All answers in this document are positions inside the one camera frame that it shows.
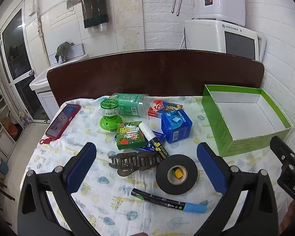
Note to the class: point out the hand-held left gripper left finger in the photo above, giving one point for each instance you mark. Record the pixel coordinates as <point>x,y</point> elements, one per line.
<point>81,167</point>

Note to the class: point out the white storage shelf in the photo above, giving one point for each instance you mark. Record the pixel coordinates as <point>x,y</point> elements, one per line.
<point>0,123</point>

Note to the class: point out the teal bin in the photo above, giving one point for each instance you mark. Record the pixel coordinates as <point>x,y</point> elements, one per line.
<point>2,166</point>

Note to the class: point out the black marker blue cap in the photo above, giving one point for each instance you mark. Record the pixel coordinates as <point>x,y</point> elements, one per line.
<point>159,199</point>

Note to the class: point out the dark wall-mounted dispenser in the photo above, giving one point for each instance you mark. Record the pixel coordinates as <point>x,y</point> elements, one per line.
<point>94,9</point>

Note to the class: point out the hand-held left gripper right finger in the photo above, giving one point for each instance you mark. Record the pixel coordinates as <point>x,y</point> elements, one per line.
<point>211,167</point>

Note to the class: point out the brown hair claw clip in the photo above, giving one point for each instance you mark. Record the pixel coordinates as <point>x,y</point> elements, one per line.
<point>135,161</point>

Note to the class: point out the red and blue card box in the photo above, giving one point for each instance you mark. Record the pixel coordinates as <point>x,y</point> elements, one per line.
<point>162,108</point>

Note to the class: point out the brown wooden headboard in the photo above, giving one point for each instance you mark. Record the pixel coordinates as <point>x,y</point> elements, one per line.
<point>150,73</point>

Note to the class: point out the blue square tin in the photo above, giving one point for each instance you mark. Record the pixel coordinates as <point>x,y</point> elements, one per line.
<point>177,127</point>

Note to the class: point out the black tape roll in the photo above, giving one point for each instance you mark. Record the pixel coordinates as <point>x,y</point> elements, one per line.
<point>162,177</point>

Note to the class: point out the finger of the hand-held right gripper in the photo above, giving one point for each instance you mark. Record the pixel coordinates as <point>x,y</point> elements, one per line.
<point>282,152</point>

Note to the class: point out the small green printed box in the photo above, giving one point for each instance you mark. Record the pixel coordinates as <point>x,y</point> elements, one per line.
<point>130,135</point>

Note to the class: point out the white sink cabinet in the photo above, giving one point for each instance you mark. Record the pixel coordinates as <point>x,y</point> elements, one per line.
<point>48,103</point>

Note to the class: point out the clear bottle green label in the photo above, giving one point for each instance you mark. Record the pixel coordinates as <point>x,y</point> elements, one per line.
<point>132,104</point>

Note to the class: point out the white sink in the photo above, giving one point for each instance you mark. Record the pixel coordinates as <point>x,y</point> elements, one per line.
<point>40,80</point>

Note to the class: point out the white appliance with dark window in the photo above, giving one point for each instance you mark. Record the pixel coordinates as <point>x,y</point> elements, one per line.
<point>206,36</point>

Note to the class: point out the white water purifier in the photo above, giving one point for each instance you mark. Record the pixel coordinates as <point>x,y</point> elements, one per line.
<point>226,2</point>

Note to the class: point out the glass door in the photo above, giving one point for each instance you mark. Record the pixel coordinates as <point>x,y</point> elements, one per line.
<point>17,54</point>

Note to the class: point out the green plastic jar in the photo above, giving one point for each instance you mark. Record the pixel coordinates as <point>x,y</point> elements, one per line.
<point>109,113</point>

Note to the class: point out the black marker white cap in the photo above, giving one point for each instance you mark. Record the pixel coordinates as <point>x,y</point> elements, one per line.
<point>151,137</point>

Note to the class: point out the phone in red case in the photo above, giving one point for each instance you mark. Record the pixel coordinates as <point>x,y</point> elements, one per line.
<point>62,121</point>

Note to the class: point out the green cardboard box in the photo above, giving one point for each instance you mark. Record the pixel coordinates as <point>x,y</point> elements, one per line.
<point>216,123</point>

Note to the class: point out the printed blanket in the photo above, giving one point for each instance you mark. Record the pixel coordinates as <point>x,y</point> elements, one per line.
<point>100,189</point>

